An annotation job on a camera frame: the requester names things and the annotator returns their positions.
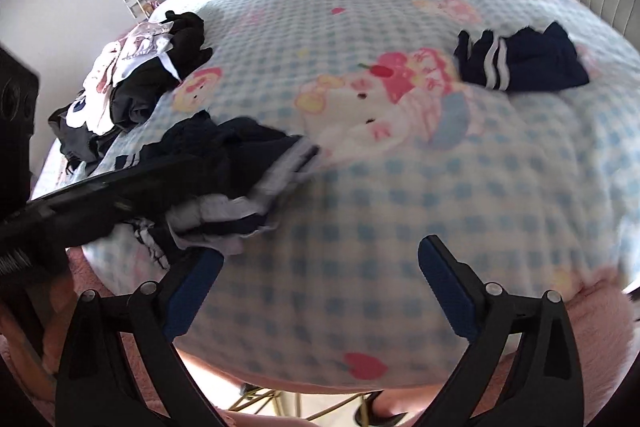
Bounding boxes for navy sailor garment white trim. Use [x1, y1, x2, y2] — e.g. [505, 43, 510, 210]
[114, 110, 321, 269]

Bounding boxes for black and white clothes pile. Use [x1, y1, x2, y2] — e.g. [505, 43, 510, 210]
[48, 11, 213, 172]

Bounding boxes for folded navy striped clothes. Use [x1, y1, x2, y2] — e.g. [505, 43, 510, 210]
[454, 22, 589, 93]

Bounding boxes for blue checkered cartoon blanket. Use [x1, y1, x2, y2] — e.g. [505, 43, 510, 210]
[98, 0, 639, 390]

